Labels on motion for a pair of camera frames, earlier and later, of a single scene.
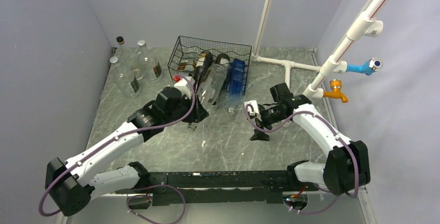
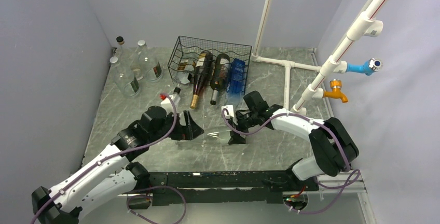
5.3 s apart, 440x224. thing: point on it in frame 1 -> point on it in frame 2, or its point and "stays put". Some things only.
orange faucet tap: (335, 84) stays put
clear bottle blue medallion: (136, 68) stays put
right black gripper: (260, 135) -> (236, 138)
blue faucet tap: (373, 65) stays put
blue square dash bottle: (235, 90) stays put
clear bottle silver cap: (154, 68) -> (141, 60)
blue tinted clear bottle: (211, 81) -> (212, 136)
